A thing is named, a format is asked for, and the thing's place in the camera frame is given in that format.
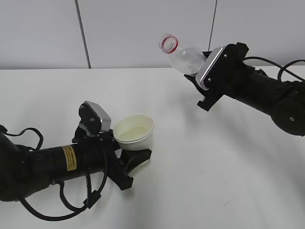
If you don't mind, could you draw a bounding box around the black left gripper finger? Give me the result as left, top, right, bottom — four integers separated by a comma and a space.
119, 149, 152, 174

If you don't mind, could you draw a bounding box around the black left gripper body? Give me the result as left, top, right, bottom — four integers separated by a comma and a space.
72, 126, 133, 190

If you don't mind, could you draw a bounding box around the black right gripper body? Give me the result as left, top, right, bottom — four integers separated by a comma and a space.
184, 42, 249, 111

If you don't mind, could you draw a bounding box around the white paper cup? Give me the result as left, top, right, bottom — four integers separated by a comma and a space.
113, 114, 154, 151

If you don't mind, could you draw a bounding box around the clear water bottle red label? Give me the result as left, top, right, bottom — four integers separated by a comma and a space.
159, 33, 206, 75

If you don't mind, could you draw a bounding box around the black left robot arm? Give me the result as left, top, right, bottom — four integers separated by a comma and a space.
0, 126, 152, 202

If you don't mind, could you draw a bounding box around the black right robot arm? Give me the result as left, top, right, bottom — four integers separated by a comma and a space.
185, 42, 305, 136

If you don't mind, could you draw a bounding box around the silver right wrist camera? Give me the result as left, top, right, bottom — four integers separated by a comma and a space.
195, 46, 225, 91

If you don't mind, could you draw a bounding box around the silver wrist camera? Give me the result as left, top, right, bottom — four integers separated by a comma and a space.
195, 46, 225, 91
79, 101, 111, 137

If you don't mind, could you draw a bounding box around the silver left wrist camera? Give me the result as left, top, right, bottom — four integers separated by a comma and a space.
79, 101, 111, 137

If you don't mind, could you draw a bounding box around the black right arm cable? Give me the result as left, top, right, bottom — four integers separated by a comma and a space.
243, 56, 305, 83

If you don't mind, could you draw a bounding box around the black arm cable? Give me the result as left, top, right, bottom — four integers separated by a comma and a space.
243, 56, 305, 83
0, 125, 110, 220

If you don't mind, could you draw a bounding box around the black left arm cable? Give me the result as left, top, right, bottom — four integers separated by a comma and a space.
0, 125, 110, 220

